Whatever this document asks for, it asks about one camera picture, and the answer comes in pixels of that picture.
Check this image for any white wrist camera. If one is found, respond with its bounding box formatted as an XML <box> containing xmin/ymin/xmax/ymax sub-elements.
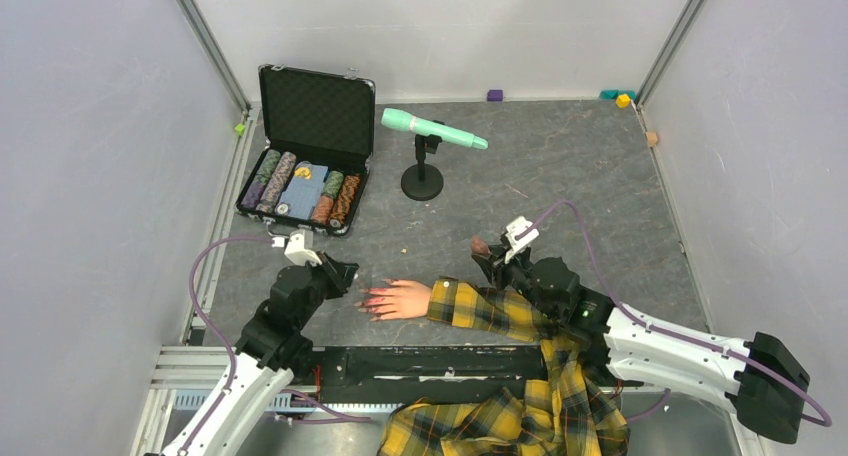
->
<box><xmin>501</xmin><ymin>216</ymin><xmax>539</xmax><ymax>264</ymax></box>
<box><xmin>271</xmin><ymin>229</ymin><xmax>322</xmax><ymax>267</ymax></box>

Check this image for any black poker chip case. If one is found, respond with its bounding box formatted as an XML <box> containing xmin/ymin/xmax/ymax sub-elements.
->
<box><xmin>235</xmin><ymin>64</ymin><xmax>376</xmax><ymax>236</ymax></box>

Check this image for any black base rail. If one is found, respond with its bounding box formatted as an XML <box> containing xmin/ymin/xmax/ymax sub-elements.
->
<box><xmin>291</xmin><ymin>345</ymin><xmax>548</xmax><ymax>405</ymax></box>

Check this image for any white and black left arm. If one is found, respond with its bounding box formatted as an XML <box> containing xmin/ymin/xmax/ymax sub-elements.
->
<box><xmin>159</xmin><ymin>253</ymin><xmax>359</xmax><ymax>455</ymax></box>

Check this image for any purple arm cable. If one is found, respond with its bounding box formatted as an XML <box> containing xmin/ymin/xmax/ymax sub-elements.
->
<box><xmin>178</xmin><ymin>235</ymin><xmax>286</xmax><ymax>454</ymax></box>
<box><xmin>526</xmin><ymin>199</ymin><xmax>833</xmax><ymax>429</ymax></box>

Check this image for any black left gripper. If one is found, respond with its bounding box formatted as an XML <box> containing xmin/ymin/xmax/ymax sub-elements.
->
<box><xmin>294</xmin><ymin>249</ymin><xmax>358</xmax><ymax>328</ymax></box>

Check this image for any yellow cube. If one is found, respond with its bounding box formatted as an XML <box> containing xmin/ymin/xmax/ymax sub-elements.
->
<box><xmin>615</xmin><ymin>92</ymin><xmax>632</xmax><ymax>108</ymax></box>

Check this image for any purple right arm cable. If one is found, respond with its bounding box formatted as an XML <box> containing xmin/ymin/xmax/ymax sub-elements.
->
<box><xmin>526</xmin><ymin>199</ymin><xmax>833</xmax><ymax>429</ymax></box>

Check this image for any black microphone stand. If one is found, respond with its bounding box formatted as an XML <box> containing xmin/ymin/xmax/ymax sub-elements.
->
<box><xmin>401</xmin><ymin>135</ymin><xmax>444</xmax><ymax>202</ymax></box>

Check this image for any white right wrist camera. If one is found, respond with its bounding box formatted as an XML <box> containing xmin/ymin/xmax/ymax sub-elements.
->
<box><xmin>501</xmin><ymin>216</ymin><xmax>539</xmax><ymax>264</ymax></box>

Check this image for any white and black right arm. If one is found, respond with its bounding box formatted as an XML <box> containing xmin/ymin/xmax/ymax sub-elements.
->
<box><xmin>472</xmin><ymin>246</ymin><xmax>810</xmax><ymax>444</ymax></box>

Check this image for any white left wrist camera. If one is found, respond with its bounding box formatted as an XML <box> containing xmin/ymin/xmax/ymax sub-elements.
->
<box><xmin>271</xmin><ymin>229</ymin><xmax>322</xmax><ymax>267</ymax></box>

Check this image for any tan cube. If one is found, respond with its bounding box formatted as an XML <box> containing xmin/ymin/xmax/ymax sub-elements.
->
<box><xmin>645</xmin><ymin>132</ymin><xmax>659</xmax><ymax>148</ymax></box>

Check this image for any teal block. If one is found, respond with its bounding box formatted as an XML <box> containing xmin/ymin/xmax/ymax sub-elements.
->
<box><xmin>599</xmin><ymin>89</ymin><xmax>637</xmax><ymax>100</ymax></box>

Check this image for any mint green microphone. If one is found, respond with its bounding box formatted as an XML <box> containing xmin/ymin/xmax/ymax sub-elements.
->
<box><xmin>381</xmin><ymin>108</ymin><xmax>488</xmax><ymax>150</ymax></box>

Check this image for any pink nail polish bottle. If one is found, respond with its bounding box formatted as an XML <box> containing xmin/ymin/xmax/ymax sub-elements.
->
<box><xmin>470</xmin><ymin>236</ymin><xmax>491</xmax><ymax>257</ymax></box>

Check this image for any mannequin hand with stained nails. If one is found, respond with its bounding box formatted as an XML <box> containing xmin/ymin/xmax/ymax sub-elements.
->
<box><xmin>355</xmin><ymin>279</ymin><xmax>432</xmax><ymax>321</ymax></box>

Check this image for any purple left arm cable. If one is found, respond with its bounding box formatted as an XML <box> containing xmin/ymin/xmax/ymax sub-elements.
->
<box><xmin>178</xmin><ymin>235</ymin><xmax>286</xmax><ymax>454</ymax></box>

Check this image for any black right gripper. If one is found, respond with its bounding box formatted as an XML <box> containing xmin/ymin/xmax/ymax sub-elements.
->
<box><xmin>472</xmin><ymin>243</ymin><xmax>557</xmax><ymax>320</ymax></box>

